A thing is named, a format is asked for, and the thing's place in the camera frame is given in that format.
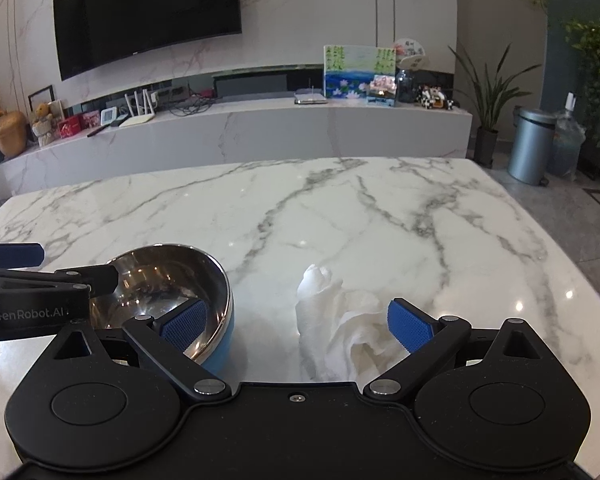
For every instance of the white router with antennas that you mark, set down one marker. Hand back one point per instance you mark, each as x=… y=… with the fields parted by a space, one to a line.
x=137 y=117

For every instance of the black and white figurines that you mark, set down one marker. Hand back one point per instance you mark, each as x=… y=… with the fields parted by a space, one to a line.
x=432 y=99

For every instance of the golden round vase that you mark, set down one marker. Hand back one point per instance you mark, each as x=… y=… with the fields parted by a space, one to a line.
x=10 y=135

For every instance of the small picture frame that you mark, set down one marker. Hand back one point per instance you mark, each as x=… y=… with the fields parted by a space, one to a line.
x=41 y=97

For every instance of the white desk clock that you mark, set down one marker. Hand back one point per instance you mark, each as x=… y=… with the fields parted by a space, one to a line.
x=108 y=116

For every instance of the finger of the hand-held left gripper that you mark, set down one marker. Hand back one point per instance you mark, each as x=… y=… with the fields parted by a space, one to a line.
x=100 y=280
x=15 y=255

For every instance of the red gift box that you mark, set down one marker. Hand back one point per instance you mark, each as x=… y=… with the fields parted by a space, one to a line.
x=70 y=126
x=91 y=120

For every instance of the teddy bear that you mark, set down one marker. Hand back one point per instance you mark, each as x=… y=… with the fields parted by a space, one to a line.
x=42 y=122

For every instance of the potted long-leaf plant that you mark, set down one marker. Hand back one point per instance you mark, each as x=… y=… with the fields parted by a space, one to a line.
x=486 y=105

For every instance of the lotus pond painting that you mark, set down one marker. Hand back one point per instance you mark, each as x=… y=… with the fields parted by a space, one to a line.
x=355 y=72

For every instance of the round paper fan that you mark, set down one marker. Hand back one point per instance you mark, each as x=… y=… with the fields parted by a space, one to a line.
x=411 y=54

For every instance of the white cloth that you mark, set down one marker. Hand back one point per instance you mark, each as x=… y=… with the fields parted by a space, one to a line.
x=340 y=325

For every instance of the black wall television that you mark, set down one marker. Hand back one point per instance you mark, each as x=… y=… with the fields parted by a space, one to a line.
x=145 y=10

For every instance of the white set-top box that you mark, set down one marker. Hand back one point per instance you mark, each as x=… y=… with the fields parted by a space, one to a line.
x=310 y=98

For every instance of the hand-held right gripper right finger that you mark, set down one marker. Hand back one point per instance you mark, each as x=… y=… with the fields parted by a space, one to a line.
x=410 y=327

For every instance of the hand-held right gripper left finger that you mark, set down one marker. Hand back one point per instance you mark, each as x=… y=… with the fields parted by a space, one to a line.
x=185 y=325

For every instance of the silver pedal trash can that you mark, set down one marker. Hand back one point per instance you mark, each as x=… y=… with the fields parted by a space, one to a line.
x=530 y=147

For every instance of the steel bowl with blue outside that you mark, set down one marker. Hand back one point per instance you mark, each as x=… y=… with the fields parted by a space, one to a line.
x=150 y=280

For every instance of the clear water jug with pump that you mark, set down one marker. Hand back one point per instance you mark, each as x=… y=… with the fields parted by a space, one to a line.
x=569 y=145

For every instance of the tall green leafy plant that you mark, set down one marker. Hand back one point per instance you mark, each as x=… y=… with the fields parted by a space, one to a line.
x=597 y=60

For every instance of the dark glass jar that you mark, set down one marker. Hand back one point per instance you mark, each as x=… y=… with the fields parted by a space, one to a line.
x=405 y=87

